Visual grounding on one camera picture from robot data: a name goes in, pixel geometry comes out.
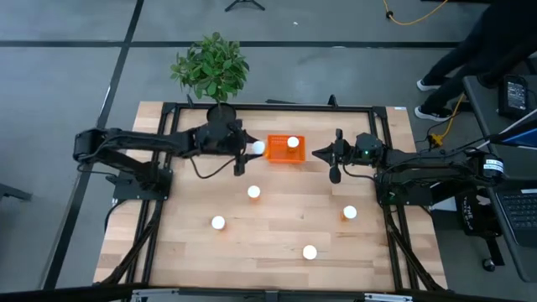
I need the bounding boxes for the person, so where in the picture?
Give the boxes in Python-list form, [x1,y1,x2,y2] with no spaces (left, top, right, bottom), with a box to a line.
[414,0,537,123]

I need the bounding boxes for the orange plastic basket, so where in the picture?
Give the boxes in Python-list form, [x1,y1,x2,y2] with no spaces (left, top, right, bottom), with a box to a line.
[266,133,307,164]

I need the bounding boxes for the black aluminium table frame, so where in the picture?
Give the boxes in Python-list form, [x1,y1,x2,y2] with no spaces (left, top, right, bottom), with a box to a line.
[94,94,448,294]

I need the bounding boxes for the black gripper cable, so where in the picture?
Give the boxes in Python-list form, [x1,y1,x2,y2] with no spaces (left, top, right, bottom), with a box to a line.
[189,154,238,180]
[341,164,378,184]

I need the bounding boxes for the black stand foot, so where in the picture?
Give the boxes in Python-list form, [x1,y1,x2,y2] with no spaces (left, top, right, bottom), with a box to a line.
[0,182,34,202]

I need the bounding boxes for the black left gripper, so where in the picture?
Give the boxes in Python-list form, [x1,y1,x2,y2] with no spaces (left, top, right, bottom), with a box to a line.
[196,121,266,176]

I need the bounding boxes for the black laptop keyboard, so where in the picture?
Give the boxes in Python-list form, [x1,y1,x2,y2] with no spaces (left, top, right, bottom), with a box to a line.
[494,188,537,248]

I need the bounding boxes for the blue white flat panel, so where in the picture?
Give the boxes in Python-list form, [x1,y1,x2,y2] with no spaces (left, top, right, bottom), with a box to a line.
[488,108,537,150]

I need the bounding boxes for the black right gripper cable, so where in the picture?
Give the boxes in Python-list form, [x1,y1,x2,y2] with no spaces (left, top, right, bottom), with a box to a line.
[341,164,378,184]

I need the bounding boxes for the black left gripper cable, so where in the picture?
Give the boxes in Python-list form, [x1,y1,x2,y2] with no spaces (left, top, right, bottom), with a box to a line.
[189,154,238,180]

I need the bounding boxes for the black aluminium crossbar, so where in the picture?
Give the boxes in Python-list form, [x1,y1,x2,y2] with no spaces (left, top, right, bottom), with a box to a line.
[0,283,537,302]

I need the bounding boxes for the black tripod legs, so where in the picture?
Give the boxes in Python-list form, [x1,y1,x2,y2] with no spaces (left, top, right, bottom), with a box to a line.
[224,0,266,13]

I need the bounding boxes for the dark grey desk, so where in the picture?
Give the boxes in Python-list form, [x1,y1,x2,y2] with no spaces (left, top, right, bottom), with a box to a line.
[462,74,537,283]

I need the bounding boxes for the black power adapter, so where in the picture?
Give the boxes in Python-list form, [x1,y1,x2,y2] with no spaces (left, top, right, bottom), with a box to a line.
[498,75,530,119]

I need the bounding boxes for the black bag white lettering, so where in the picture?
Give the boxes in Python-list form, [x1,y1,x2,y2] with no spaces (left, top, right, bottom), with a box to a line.
[455,190,496,238]

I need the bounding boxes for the green potted plant black pot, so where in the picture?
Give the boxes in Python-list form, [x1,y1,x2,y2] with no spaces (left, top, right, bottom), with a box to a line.
[169,31,251,135]

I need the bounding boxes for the yellow extension cable black plug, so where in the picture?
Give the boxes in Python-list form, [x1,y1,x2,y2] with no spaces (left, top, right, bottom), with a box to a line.
[382,0,449,27]

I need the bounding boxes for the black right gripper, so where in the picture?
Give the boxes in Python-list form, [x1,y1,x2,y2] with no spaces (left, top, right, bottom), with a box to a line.
[311,128,385,185]

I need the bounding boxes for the black office chair base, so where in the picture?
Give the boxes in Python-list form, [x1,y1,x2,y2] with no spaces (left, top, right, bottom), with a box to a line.
[480,234,507,273]

